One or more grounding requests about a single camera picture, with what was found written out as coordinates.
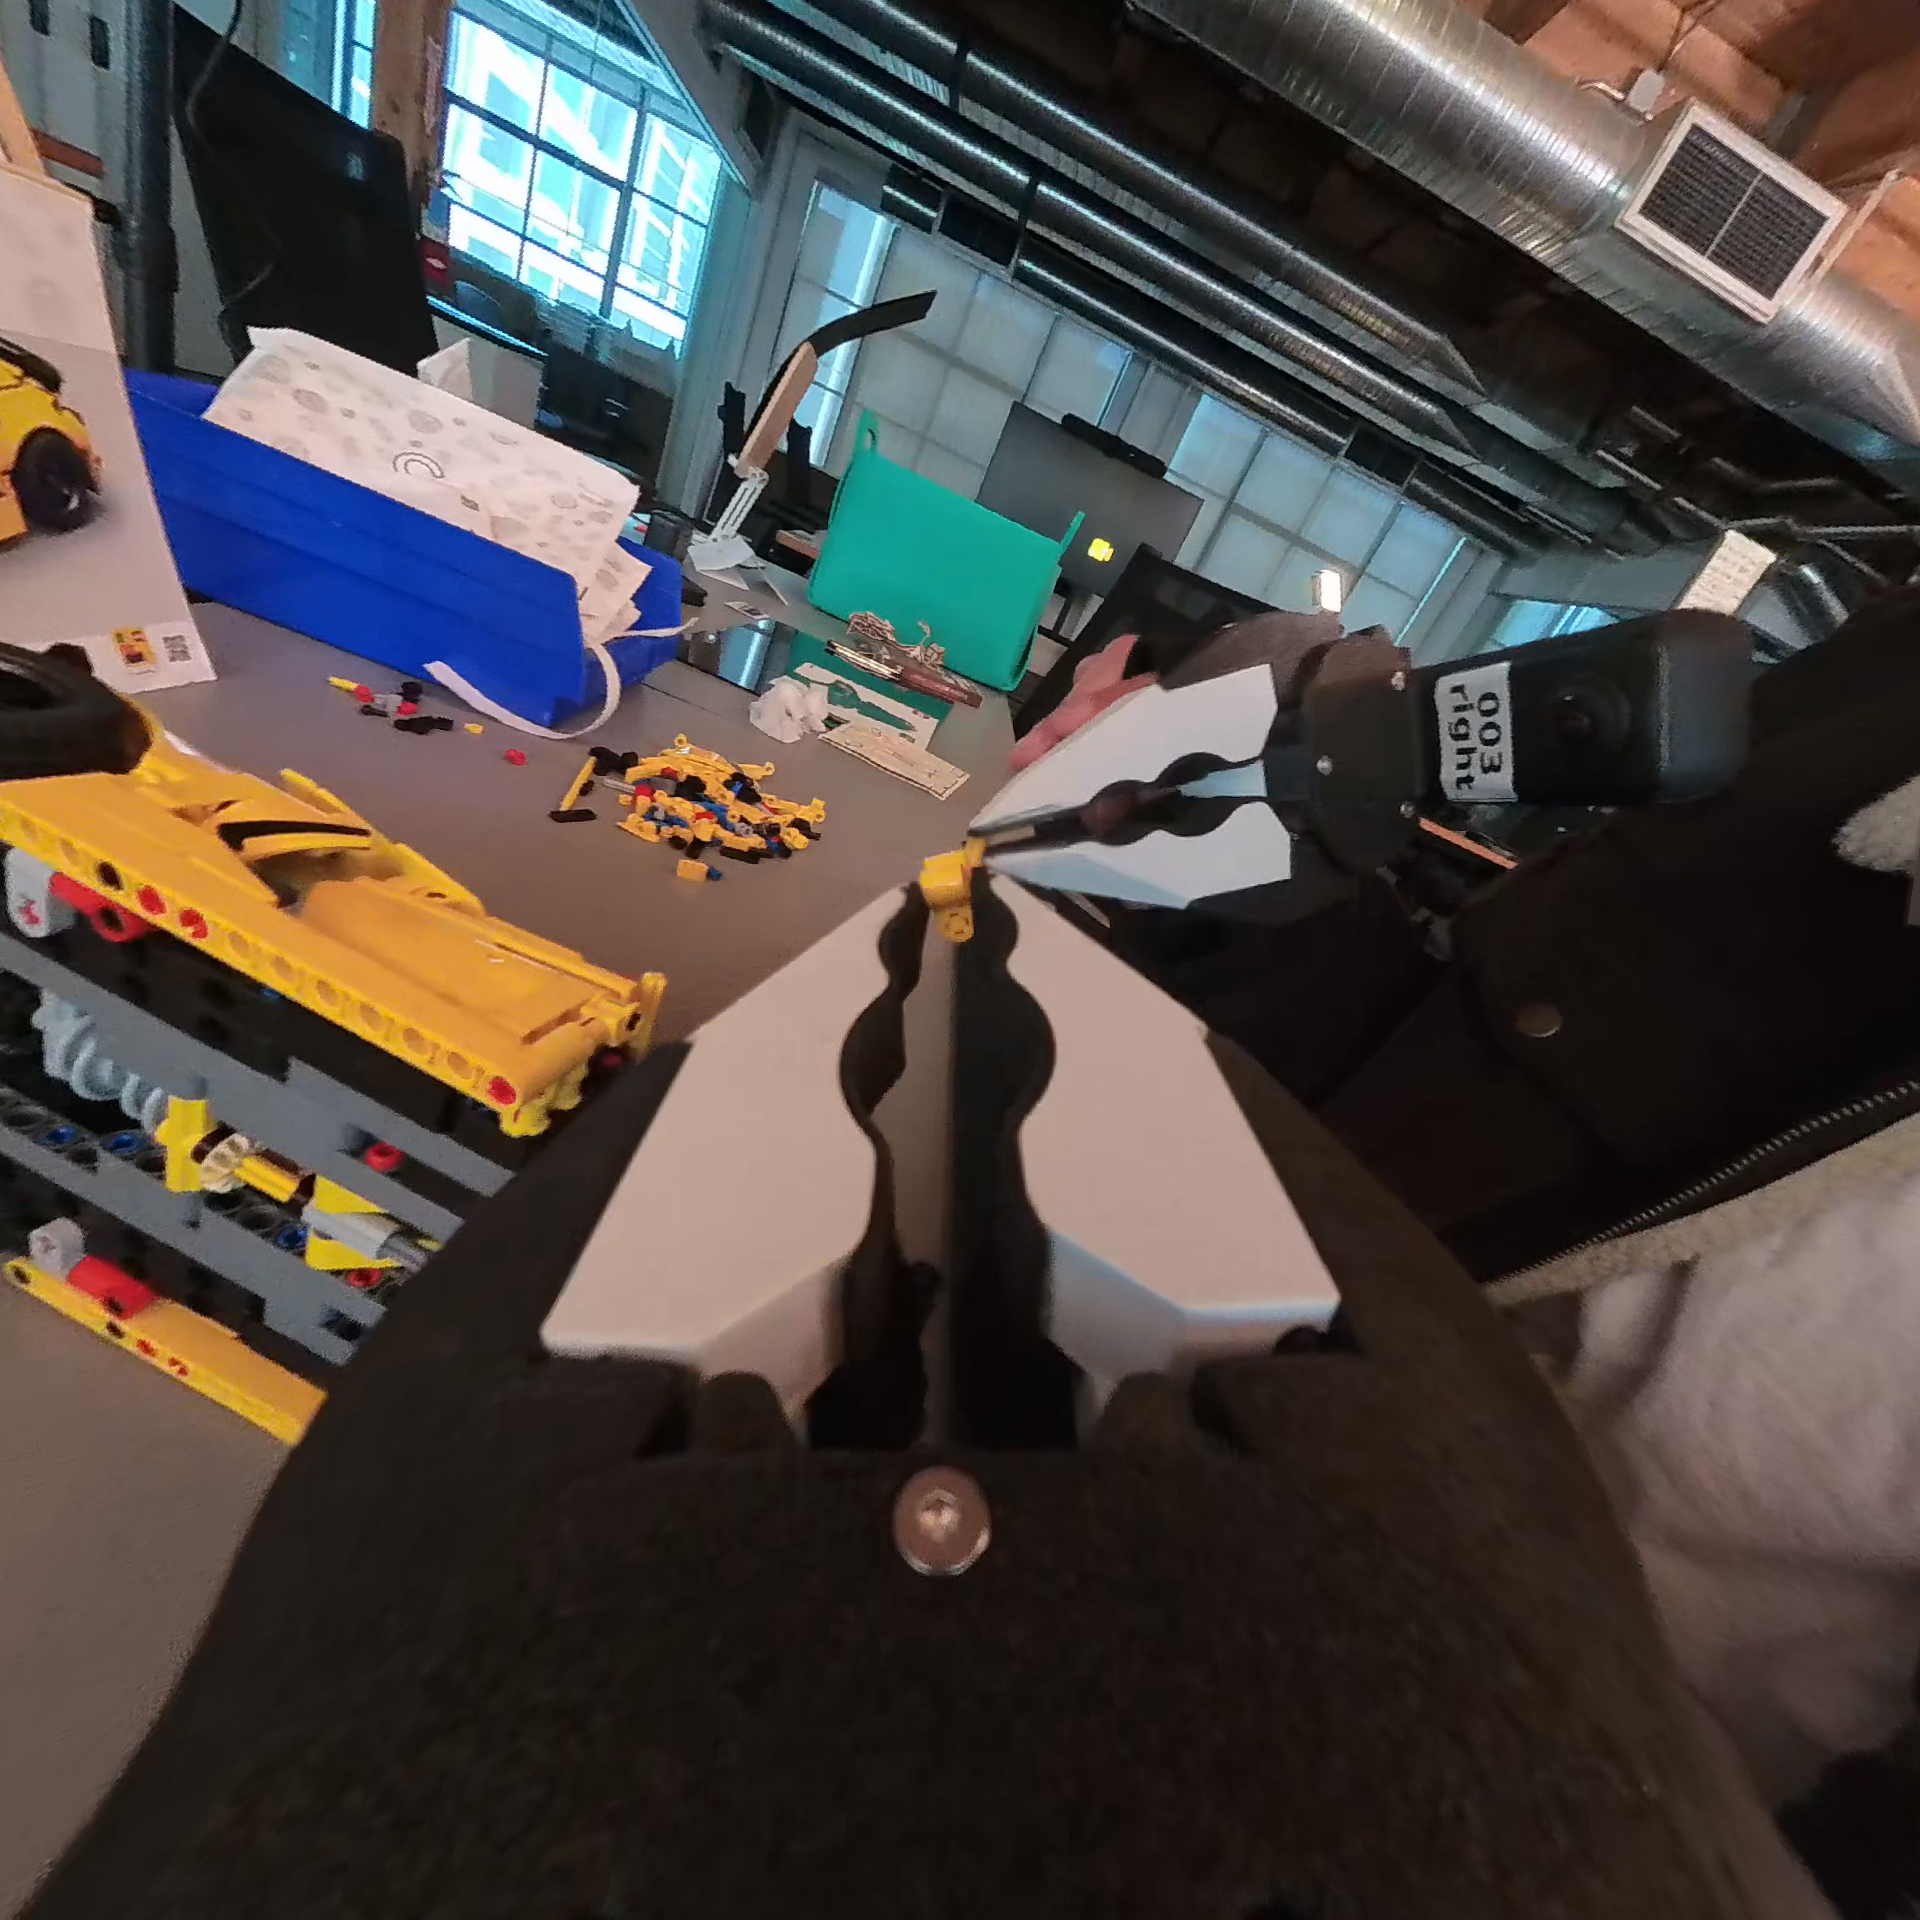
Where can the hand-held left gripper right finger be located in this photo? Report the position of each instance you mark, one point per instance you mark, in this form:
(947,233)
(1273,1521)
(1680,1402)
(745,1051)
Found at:
(1171,1187)

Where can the crumpled white paper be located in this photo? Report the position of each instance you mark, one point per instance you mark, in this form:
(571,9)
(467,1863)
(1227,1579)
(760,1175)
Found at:
(786,711)

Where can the person's black jacket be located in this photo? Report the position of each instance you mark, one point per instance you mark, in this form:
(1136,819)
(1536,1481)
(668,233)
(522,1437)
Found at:
(1727,963)

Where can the white paper strip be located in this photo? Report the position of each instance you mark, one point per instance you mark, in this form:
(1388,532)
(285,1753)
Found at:
(510,717)

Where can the pile of small bricks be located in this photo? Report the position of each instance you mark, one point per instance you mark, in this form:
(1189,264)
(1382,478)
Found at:
(706,806)

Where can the white printed paper sheets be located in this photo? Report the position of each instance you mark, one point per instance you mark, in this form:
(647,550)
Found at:
(377,418)

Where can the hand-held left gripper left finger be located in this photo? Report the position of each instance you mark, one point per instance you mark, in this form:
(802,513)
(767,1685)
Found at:
(721,1201)

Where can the yellow toy brick car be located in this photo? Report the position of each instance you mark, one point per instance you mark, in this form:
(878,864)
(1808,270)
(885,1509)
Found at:
(377,931)

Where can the white car instruction booklet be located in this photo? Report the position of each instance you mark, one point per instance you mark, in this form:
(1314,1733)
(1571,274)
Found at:
(90,557)

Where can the black fabric panel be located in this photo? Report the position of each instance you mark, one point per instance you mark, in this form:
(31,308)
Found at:
(303,227)

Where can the white vent grille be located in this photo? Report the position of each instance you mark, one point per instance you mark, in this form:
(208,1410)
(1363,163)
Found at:
(1727,209)

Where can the dark computer monitor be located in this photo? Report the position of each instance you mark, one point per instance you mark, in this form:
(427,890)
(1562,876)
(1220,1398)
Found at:
(1079,480)

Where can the white paper sign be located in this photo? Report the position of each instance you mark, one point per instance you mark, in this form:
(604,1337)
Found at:
(1746,569)

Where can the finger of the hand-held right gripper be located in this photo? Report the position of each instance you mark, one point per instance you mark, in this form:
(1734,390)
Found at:
(1201,858)
(1188,720)

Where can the black mesh office chair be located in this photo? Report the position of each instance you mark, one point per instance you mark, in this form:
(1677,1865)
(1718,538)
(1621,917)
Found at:
(1188,600)

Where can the small black cylinder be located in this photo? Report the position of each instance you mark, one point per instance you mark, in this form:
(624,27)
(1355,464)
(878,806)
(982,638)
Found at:
(668,535)

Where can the wooden gear model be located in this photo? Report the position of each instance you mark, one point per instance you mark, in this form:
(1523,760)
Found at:
(901,662)

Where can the scatter of red black bricks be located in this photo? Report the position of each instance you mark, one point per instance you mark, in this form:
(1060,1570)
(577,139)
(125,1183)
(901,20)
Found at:
(420,723)

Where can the short yellow brick axle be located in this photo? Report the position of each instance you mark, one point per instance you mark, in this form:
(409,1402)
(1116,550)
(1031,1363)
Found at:
(577,788)

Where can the blue plastic bin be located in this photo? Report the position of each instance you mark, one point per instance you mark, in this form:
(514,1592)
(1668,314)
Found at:
(343,569)

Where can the person's right hand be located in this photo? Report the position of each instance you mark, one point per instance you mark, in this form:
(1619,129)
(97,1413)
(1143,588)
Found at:
(1094,691)

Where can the small yellow brick connector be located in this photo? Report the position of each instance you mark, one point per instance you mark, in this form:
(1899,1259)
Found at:
(947,890)

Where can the silver air duct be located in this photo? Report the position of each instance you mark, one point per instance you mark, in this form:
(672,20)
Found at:
(1472,135)

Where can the grey metal post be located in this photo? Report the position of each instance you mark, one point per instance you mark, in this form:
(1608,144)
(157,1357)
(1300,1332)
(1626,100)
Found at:
(150,195)

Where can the teal plastic bin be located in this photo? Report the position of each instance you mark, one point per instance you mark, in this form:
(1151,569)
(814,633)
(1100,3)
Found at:
(931,569)

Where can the person's white shirt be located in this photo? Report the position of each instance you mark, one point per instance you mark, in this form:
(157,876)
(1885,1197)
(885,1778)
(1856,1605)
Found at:
(1772,1426)

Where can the wooden post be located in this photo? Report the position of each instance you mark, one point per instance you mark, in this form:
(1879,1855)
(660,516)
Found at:
(409,90)

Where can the large paned window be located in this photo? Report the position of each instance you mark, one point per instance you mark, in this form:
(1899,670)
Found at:
(571,181)

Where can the white green printed sheet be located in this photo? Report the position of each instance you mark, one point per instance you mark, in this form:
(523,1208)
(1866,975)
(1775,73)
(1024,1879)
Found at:
(885,741)

